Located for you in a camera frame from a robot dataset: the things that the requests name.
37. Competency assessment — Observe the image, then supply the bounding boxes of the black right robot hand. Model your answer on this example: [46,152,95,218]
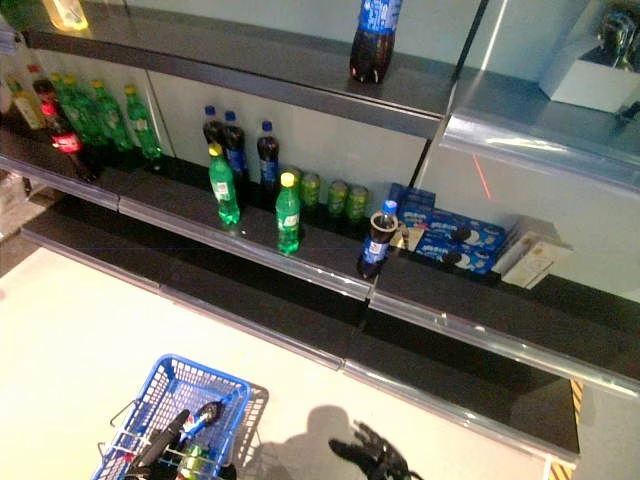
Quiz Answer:
[327,420,425,480]

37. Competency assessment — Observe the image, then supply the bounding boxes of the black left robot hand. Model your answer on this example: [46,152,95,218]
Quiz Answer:
[123,408,237,480]

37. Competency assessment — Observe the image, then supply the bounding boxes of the blue plastic shopping basket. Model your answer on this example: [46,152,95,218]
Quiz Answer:
[89,353,270,480]

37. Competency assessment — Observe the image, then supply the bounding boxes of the yellow drink bottle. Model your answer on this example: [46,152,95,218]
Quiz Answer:
[42,0,92,32]

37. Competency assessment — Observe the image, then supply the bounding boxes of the black base shelf board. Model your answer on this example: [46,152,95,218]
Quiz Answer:
[20,192,582,459]

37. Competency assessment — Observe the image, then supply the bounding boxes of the yellow black hazard tape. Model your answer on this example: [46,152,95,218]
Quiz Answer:
[549,457,577,480]
[568,377,585,427]

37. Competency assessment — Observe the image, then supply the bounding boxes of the blue cookie box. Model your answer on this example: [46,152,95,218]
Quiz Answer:
[388,181,437,224]
[423,208,507,249]
[413,230,503,278]

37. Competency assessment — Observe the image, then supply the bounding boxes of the small tan cardboard piece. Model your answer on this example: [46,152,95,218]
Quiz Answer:
[391,223,417,252]

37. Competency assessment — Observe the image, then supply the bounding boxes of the black drinks shelf board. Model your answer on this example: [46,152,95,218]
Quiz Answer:
[0,124,640,401]

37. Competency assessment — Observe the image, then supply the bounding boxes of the white silver carton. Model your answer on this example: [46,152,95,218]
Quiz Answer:
[491,213,575,292]

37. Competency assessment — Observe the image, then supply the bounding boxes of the green soda bottle yellow cap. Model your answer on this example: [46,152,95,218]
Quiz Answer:
[122,83,164,161]
[206,142,243,227]
[48,71,76,101]
[60,73,109,147]
[89,78,135,152]
[274,171,303,257]

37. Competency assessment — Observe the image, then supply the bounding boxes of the clear plastic container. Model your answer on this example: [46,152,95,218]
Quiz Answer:
[0,152,122,214]

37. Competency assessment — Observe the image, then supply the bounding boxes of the pale cardboard boxes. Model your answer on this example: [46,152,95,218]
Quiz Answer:
[0,168,32,239]

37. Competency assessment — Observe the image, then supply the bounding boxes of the red label cola bottle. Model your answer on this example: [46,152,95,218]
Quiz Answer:
[32,78,100,182]

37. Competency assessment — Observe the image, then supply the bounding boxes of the grey shelf board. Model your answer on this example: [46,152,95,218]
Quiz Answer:
[439,67,640,189]

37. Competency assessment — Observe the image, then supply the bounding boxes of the yellow tea bottle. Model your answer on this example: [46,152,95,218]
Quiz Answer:
[3,73,47,132]

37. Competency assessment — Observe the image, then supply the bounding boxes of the black bare shelf board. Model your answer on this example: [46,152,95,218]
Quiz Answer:
[23,27,456,141]

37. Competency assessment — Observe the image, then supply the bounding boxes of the white display box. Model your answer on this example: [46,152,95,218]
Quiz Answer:
[538,0,640,115]

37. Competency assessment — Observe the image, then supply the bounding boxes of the large blue label cola bottle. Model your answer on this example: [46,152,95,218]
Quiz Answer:
[348,0,404,84]

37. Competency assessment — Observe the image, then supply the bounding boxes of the dark glossy figurine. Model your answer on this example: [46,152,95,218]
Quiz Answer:
[595,8,640,69]

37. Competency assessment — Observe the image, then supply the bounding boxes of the clear plastic price rail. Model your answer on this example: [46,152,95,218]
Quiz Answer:
[20,222,166,297]
[368,284,640,399]
[158,283,347,372]
[341,357,582,461]
[117,194,374,302]

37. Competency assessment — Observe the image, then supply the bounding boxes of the dark shelf upright post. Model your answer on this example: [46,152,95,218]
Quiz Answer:
[408,0,492,189]

